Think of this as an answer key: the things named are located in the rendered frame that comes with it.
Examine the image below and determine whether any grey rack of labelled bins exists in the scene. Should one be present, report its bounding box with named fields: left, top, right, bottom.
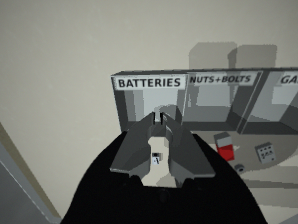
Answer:
left=110, top=67, right=298, bottom=137

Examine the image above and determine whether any white domino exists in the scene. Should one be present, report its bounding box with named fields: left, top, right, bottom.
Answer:
left=255, top=142, right=276, bottom=164

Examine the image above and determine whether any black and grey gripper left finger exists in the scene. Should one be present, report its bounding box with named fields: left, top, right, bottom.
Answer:
left=60, top=112, right=155, bottom=224

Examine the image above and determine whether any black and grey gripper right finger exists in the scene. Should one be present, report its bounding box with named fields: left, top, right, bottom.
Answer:
left=160, top=112, right=268, bottom=224

